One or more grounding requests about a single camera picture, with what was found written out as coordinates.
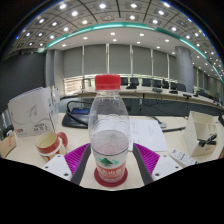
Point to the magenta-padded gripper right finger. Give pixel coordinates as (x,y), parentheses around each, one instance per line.
(148,159)

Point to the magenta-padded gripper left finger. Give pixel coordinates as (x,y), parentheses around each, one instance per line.
(75,159)

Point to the clear red-capped water bottle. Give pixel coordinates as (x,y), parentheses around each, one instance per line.
(109,146)

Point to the white printed paper sheet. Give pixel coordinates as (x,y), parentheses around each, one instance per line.
(148,133)

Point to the red floral ceramic mug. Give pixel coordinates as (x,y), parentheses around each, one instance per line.
(48,145)

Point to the white remote control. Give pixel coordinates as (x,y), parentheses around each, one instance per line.
(183,158)

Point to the black desk phone console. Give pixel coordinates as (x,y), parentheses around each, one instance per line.
(75,116)

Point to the white divided cardboard box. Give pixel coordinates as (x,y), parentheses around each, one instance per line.
(196,125)

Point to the black clip tool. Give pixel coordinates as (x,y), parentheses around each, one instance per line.
(206,140)

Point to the white copy paper box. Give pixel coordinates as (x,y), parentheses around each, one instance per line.
(31,113)

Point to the long curved conference desk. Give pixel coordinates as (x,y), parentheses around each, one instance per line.
(166,96)

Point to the brown paper envelope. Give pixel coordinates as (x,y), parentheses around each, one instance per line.
(7,146)

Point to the row of black office chairs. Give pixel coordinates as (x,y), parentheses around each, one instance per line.
(146,82)

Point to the round ceiling lights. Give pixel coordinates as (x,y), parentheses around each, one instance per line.
(102,6)

